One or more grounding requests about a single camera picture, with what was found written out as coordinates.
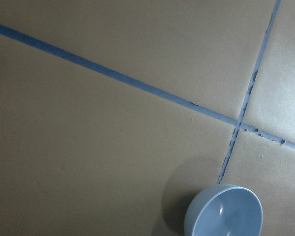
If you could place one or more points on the blue bowl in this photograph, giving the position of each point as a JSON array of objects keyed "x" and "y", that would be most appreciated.
[{"x": 224, "y": 210}]

